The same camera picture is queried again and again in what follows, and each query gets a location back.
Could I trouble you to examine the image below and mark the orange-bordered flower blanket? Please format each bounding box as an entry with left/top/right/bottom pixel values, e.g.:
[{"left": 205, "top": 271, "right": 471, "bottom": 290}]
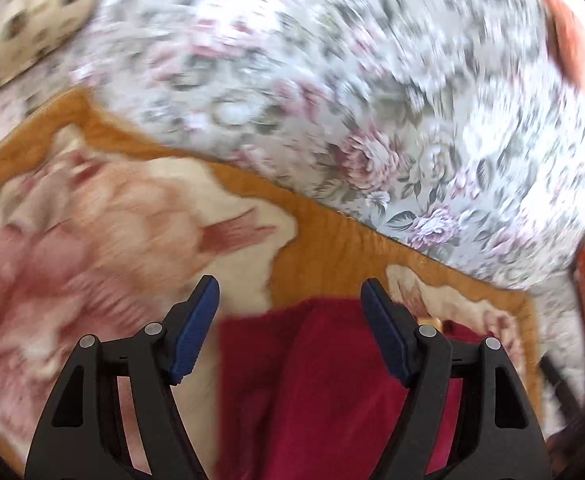
[{"left": 0, "top": 85, "right": 545, "bottom": 480}]

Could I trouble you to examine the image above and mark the rust orange cushion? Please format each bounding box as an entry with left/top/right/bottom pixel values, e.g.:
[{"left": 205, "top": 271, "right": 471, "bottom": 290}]
[{"left": 535, "top": 0, "right": 585, "bottom": 93}]

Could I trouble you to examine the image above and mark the cream dotted pillow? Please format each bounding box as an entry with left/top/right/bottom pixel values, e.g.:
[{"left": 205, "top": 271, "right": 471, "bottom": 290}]
[{"left": 0, "top": 0, "right": 104, "bottom": 107}]

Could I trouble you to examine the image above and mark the floral bedspread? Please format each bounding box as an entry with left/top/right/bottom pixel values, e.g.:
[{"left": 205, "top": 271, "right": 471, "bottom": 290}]
[{"left": 0, "top": 0, "right": 585, "bottom": 438}]

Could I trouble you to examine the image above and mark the dark red sweater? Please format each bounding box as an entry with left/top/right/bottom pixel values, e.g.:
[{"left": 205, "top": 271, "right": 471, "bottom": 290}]
[{"left": 216, "top": 297, "right": 499, "bottom": 480}]

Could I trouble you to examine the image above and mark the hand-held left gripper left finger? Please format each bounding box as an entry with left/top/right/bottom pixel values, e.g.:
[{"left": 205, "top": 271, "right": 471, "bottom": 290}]
[{"left": 24, "top": 274, "right": 209, "bottom": 480}]

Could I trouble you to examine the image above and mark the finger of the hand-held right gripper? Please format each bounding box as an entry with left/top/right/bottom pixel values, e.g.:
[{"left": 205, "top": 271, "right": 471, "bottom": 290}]
[{"left": 539, "top": 352, "right": 585, "bottom": 418}]

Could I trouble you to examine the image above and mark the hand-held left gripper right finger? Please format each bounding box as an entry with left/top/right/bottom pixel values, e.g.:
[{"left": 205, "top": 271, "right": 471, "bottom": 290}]
[{"left": 361, "top": 278, "right": 556, "bottom": 480}]

